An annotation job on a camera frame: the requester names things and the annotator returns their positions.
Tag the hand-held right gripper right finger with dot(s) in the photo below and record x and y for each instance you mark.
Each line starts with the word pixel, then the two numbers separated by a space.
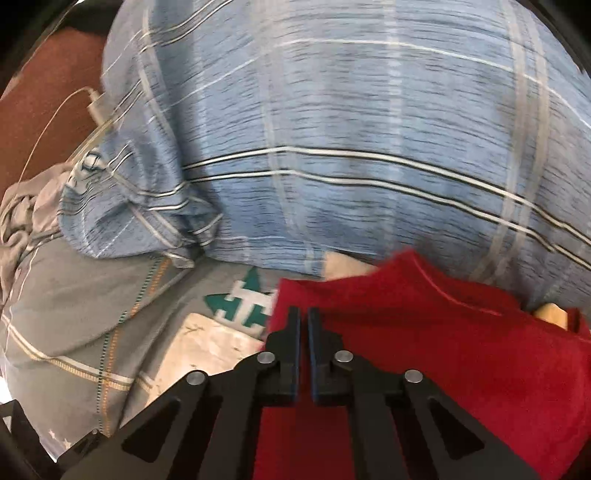
pixel 315 350

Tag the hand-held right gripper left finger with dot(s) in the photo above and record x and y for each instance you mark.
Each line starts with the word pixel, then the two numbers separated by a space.
pixel 293 341

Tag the red knit garment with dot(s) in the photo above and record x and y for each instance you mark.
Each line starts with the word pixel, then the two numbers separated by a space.
pixel 438 332

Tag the cream leaf-print pillow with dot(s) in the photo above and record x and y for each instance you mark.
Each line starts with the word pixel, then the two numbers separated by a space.
pixel 207 341

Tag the grey plaid bed sheet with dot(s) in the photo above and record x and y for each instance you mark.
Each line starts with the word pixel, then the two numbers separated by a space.
pixel 69 314

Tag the blue plaid quilt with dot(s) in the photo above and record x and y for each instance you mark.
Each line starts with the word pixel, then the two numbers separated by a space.
pixel 346 115

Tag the grey crumpled cloth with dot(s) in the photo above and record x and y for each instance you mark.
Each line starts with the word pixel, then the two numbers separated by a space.
pixel 23 217

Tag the white charger plug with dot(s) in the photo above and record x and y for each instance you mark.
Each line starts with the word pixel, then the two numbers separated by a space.
pixel 98 108

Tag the brown headboard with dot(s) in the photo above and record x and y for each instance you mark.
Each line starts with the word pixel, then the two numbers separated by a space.
pixel 46 92

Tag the black metal frame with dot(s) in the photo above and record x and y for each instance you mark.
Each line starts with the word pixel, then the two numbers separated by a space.
pixel 21 443

